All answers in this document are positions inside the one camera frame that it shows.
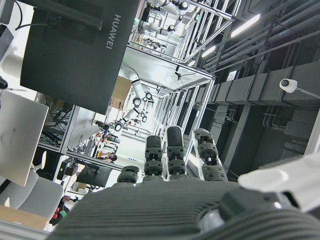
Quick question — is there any white dome security camera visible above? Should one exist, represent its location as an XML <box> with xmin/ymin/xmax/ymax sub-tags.
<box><xmin>279</xmin><ymin>78</ymin><xmax>298</xmax><ymax>94</ymax></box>

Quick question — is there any right robot dexterous hand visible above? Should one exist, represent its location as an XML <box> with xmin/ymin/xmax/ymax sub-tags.
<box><xmin>48</xmin><ymin>126</ymin><xmax>320</xmax><ymax>240</ymax></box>

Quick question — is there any silver laptop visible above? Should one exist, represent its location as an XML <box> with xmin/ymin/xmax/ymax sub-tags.
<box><xmin>0</xmin><ymin>89</ymin><xmax>50</xmax><ymax>188</ymax></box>

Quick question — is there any small black background monitor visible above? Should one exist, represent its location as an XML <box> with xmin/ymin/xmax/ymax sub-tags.
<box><xmin>76</xmin><ymin>164</ymin><xmax>112</xmax><ymax>188</ymax></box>

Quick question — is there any brown cardboard box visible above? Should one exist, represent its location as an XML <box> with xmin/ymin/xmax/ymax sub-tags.
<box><xmin>109</xmin><ymin>76</ymin><xmax>132</xmax><ymax>111</ymax></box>

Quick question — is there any person with black hair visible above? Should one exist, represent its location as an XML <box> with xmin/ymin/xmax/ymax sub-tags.
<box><xmin>101</xmin><ymin>151</ymin><xmax>118</xmax><ymax>163</ymax></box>

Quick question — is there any long ceiling light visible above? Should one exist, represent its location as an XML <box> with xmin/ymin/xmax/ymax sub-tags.
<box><xmin>230</xmin><ymin>13</ymin><xmax>261</xmax><ymax>38</ymax></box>

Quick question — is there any black Huawei monitor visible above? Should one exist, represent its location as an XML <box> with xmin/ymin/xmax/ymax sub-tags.
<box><xmin>19</xmin><ymin>0</ymin><xmax>142</xmax><ymax>116</ymax></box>

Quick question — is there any short ceiling light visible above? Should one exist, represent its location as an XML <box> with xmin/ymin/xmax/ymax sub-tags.
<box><xmin>201</xmin><ymin>45</ymin><xmax>217</xmax><ymax>58</ymax></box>

